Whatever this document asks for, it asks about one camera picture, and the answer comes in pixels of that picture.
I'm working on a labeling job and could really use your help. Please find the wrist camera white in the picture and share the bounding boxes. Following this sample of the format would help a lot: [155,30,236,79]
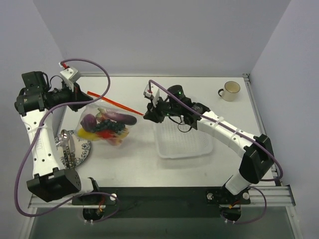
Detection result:
[144,84,160,107]
[60,67,81,92]

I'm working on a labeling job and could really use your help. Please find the fake dark grapes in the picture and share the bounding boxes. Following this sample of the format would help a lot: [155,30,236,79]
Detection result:
[93,119,126,133]

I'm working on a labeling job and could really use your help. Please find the clear zip top bag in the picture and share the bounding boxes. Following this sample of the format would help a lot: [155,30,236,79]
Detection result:
[75,97,144,147]

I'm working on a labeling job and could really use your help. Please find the fake purple eggplant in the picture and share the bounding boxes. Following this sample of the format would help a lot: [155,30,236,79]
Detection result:
[98,108,138,125]

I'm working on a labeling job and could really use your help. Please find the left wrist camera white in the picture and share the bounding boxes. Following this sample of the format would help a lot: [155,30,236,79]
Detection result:
[60,67,81,92]

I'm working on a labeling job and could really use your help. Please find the white plastic basket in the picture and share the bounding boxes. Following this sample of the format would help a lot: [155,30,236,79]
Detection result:
[153,119,213,159]

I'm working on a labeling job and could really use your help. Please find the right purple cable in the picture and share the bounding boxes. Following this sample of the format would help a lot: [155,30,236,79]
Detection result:
[148,80,284,181]

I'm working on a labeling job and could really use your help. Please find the fake red pepper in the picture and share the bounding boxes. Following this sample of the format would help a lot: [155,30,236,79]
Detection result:
[96,129,118,139]

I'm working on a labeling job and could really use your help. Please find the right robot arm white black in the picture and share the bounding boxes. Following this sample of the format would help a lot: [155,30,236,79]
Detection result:
[144,84,274,203]

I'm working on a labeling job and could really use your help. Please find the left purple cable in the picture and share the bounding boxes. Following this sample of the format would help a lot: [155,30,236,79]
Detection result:
[13,58,120,222]

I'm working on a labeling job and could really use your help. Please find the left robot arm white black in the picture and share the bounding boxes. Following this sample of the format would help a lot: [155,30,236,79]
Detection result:
[14,71,92,202]

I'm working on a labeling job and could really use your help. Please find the purple cable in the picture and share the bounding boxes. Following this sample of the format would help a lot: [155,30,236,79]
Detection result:
[13,58,120,222]
[148,80,284,181]

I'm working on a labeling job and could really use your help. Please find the blue floral plate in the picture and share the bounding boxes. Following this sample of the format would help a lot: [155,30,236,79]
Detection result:
[55,130,91,168]

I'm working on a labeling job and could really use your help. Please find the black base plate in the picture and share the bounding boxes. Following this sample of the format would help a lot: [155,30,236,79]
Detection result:
[71,187,251,220]

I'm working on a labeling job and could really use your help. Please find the fake purple onion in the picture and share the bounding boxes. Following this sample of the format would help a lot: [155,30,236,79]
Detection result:
[80,114,97,132]

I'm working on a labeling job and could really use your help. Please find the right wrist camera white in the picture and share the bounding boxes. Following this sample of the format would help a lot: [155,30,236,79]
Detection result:
[144,84,160,107]

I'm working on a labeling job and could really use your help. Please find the cream enamel mug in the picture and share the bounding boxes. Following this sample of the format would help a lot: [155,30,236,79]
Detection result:
[218,81,241,102]

